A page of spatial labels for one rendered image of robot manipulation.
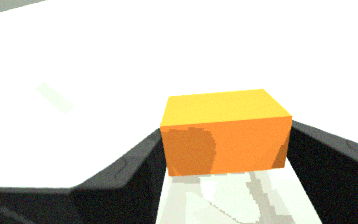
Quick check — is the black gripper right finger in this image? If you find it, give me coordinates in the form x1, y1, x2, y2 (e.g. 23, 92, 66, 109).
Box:
286, 120, 358, 224

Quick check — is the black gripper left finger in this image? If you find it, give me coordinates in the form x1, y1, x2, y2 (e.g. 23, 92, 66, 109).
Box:
0, 127, 167, 224

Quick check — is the orange block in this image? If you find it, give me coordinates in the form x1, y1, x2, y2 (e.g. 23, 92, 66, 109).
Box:
160, 89, 293, 176

